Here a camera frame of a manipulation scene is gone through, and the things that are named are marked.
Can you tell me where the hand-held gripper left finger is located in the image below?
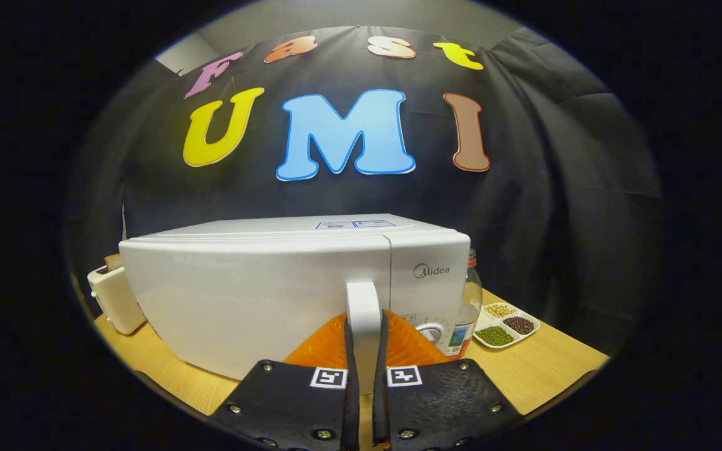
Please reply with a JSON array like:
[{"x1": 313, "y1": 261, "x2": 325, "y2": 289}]
[{"x1": 209, "y1": 311, "x2": 360, "y2": 451}]

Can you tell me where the clear plastic water bottle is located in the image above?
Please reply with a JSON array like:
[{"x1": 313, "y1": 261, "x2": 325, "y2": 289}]
[{"x1": 446, "y1": 249, "x2": 483, "y2": 360}]

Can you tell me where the white microwave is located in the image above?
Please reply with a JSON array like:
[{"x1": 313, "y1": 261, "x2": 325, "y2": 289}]
[{"x1": 118, "y1": 214, "x2": 471, "y2": 395}]

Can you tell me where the white divided bean dish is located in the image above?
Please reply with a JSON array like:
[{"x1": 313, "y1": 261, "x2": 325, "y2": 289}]
[{"x1": 473, "y1": 302, "x2": 541, "y2": 350}]

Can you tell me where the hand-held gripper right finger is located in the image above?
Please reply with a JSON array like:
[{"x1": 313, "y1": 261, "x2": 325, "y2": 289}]
[{"x1": 372, "y1": 309, "x2": 525, "y2": 451}]

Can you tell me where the white toaster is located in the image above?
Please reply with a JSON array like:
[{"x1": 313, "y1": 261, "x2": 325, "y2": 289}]
[{"x1": 87, "y1": 264, "x2": 147, "y2": 335}]

